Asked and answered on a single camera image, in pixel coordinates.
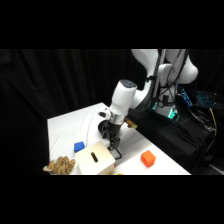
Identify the tan connector block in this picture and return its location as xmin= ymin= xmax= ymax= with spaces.
xmin=124 ymin=119 xmax=138 ymax=130

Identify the blue cube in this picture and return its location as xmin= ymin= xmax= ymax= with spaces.
xmin=73 ymin=141 xmax=86 ymax=154

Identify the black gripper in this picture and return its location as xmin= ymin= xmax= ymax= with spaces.
xmin=101 ymin=119 xmax=126 ymax=151

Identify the yellow cable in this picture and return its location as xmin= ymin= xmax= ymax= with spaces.
xmin=209 ymin=107 xmax=218 ymax=138

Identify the black curtain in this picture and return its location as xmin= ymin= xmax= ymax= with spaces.
xmin=0 ymin=49 xmax=224 ymax=176

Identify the blue backlit keyboard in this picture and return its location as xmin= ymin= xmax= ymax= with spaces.
xmin=195 ymin=90 xmax=220 ymax=108

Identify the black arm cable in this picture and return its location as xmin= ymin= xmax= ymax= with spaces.
xmin=145 ymin=49 xmax=188 ymax=104

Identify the orange cube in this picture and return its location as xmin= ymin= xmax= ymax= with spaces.
xmin=140 ymin=149 xmax=157 ymax=168

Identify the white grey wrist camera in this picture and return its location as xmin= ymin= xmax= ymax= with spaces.
xmin=97 ymin=107 xmax=112 ymax=119

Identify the black cloth covered stand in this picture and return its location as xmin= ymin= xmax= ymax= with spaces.
xmin=123 ymin=99 xmax=224 ymax=176

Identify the light wooden box with slot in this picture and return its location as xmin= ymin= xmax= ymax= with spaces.
xmin=74 ymin=139 xmax=117 ymax=176

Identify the brown plush toy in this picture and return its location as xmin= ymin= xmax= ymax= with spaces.
xmin=42 ymin=155 xmax=77 ymax=176

